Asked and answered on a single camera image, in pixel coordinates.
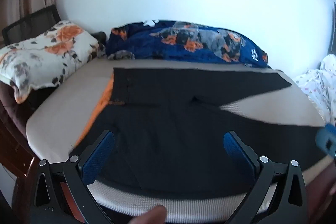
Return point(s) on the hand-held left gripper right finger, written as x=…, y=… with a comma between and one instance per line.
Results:
x=236, y=150

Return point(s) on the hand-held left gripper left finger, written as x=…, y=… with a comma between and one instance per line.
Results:
x=98, y=158

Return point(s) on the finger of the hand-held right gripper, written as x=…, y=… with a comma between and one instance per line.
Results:
x=326, y=140

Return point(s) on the black pants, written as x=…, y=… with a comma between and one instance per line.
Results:
x=170, y=134

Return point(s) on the person's left hand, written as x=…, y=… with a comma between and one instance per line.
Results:
x=149, y=216

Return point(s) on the orange cloth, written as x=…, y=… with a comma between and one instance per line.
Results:
x=101, y=108

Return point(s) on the bed with beige cover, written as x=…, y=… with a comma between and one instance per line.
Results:
x=65, y=113

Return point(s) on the white dotted sheet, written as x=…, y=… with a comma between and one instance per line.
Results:
x=323, y=82

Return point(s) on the floral white orange pillow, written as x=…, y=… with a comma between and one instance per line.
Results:
x=44, y=56

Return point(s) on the blue dog-print blanket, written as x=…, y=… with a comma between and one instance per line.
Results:
x=147, y=45

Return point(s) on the black mesh chair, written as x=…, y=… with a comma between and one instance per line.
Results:
x=29, y=23

